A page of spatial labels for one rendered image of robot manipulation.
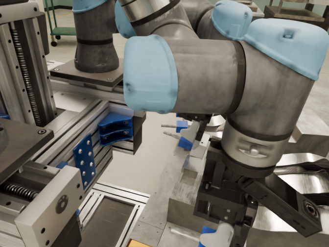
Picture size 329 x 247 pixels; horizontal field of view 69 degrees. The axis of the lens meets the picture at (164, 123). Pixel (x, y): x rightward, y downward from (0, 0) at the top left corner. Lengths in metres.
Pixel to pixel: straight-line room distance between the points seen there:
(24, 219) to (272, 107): 0.39
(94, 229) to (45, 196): 0.91
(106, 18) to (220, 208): 0.64
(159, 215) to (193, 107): 0.47
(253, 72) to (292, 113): 0.06
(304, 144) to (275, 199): 0.62
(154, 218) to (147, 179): 1.20
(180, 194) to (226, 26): 0.38
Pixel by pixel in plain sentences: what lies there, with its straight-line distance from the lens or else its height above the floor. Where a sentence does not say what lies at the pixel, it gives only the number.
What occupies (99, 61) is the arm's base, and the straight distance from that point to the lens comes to 0.83.
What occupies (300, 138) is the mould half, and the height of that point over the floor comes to 0.89.
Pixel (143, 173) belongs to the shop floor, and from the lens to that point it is 1.89.
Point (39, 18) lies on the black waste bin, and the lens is 4.40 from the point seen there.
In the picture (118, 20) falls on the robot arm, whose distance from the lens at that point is 0.51.
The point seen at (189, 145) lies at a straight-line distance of 0.68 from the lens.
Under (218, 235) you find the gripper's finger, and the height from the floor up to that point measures 1.01.
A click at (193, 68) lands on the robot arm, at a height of 1.27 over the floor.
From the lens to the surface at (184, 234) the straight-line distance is 0.48.
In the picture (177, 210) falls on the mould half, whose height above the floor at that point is 0.86.
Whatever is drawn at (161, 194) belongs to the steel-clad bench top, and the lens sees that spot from 0.71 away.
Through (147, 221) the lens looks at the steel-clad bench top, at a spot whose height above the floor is 0.80.
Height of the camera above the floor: 1.34
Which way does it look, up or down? 33 degrees down
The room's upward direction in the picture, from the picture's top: 4 degrees clockwise
